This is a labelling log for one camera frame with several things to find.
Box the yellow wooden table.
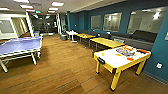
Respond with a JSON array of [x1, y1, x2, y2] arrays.
[[89, 37, 126, 51], [75, 32, 98, 45]]

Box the frosted office window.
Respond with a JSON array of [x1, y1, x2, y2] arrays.
[[0, 19, 15, 35]]

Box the blue ping pong table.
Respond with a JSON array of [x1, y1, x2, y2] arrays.
[[0, 35, 44, 74]]

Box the dark grey sofa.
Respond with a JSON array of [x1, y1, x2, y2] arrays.
[[111, 29, 158, 51]]

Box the interior glass window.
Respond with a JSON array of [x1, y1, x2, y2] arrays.
[[90, 14, 102, 31], [127, 8, 166, 35], [102, 12, 123, 33]]

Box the yellow air hockey table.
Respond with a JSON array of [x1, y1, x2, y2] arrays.
[[93, 44, 153, 92]]

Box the pale yellow wall plate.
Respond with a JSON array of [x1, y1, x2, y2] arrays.
[[164, 31, 168, 41]]

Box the white wall outlet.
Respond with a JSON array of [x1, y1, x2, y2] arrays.
[[156, 62, 163, 70]]

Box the red black paddle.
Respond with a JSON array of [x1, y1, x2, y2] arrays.
[[137, 48, 151, 55]]

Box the ceiling light panel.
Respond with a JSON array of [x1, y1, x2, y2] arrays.
[[13, 0, 31, 4], [19, 4, 35, 9], [51, 1, 65, 7], [0, 7, 11, 11]]

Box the dark grey floor bin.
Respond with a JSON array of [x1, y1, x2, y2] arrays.
[[59, 33, 68, 42]]

